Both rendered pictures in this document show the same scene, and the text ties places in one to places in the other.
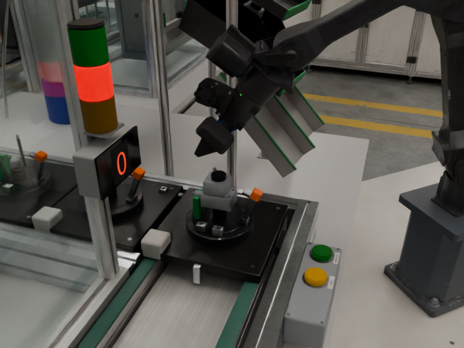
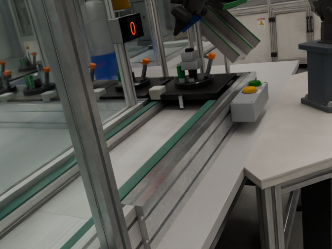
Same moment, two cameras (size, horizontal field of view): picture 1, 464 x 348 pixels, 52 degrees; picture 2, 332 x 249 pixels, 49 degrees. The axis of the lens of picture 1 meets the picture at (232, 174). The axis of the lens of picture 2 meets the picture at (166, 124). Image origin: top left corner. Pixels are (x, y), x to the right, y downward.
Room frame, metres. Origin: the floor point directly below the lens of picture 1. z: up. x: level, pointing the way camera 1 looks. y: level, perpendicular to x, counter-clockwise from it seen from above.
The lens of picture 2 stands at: (-0.46, -0.08, 1.29)
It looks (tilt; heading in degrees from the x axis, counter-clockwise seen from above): 20 degrees down; 10
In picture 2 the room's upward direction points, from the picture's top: 10 degrees counter-clockwise
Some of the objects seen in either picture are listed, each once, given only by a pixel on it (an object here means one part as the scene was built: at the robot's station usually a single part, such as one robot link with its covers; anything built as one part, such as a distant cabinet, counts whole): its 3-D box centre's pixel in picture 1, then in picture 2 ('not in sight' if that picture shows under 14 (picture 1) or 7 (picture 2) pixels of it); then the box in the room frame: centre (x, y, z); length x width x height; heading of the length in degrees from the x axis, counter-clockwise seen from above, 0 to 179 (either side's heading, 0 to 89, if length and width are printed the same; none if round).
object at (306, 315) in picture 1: (313, 291); (250, 100); (0.65, -0.15, 0.93); 0.21 x 0.07 x 0.06; 162
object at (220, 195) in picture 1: (214, 188); (187, 58); (0.80, 0.04, 1.06); 0.08 x 0.04 x 0.07; 72
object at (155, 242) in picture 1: (156, 244); (157, 93); (0.74, 0.15, 0.97); 0.05 x 0.05 x 0.04; 72
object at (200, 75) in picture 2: (219, 221); (193, 80); (0.80, 0.03, 0.98); 0.14 x 0.14 x 0.02
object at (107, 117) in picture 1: (99, 112); (119, 0); (0.66, 0.20, 1.28); 0.05 x 0.05 x 0.05
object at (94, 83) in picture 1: (94, 79); not in sight; (0.66, 0.20, 1.33); 0.05 x 0.05 x 0.05
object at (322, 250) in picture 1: (321, 254); (254, 84); (0.72, -0.17, 0.96); 0.04 x 0.04 x 0.02
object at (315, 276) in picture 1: (315, 277); (249, 91); (0.65, -0.15, 0.96); 0.04 x 0.04 x 0.02
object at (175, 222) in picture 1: (219, 229); (194, 86); (0.80, 0.03, 0.96); 0.24 x 0.24 x 0.02; 72
